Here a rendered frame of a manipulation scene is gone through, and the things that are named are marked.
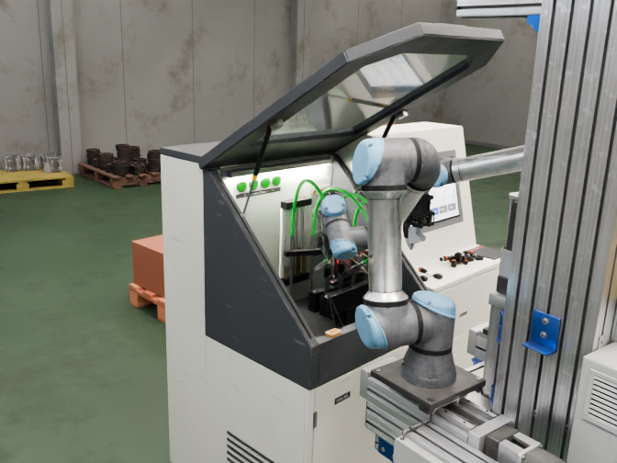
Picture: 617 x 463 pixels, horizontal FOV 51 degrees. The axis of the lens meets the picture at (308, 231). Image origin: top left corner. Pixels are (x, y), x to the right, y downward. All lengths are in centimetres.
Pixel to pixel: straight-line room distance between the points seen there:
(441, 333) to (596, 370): 38
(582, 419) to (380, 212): 67
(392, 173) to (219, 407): 139
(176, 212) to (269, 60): 944
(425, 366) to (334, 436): 75
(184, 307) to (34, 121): 776
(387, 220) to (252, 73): 1017
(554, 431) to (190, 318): 147
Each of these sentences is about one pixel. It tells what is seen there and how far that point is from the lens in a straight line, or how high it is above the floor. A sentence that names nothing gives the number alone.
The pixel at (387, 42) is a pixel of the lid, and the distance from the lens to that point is 183.
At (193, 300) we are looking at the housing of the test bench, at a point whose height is 91.
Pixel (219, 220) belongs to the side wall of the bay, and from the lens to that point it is 235.
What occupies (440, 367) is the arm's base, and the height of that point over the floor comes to 109.
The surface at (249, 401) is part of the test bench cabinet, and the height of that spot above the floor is 62.
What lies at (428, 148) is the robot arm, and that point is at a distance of 165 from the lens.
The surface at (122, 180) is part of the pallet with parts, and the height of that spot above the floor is 10.
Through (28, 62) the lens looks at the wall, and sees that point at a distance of 1015.
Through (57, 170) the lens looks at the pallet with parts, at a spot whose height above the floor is 18.
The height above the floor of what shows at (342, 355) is 87.
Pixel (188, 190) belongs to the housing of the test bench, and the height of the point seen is 136.
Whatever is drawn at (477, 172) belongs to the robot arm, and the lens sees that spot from 206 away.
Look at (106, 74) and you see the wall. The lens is 1050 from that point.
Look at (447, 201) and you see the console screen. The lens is 309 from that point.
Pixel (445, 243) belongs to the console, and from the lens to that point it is 308.
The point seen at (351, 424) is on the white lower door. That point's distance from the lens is 246.
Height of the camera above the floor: 188
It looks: 16 degrees down
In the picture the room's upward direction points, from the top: 2 degrees clockwise
